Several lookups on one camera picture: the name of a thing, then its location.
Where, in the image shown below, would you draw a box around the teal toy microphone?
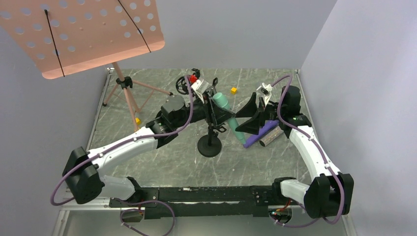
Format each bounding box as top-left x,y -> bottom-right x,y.
212,92 -> 246,145

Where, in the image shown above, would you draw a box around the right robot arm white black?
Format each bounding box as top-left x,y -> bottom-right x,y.
236,84 -> 354,219

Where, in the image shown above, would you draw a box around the black round-base clip mic stand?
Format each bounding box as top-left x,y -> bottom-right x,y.
209,77 -> 218,96

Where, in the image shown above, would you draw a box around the pink perforated music stand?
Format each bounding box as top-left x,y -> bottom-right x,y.
0,0 -> 165,120

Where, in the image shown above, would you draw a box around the purple toy microphone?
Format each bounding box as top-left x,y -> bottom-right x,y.
242,120 -> 279,148

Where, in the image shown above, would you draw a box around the glitter silver toy microphone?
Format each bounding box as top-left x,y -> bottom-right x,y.
259,126 -> 284,147

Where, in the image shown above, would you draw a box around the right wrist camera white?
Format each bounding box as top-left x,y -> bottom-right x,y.
256,83 -> 273,105

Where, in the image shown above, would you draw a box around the black shock mount tripod stand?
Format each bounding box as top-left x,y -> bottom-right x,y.
176,68 -> 201,95

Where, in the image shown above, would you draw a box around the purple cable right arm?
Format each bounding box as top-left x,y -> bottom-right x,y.
270,74 -> 346,229

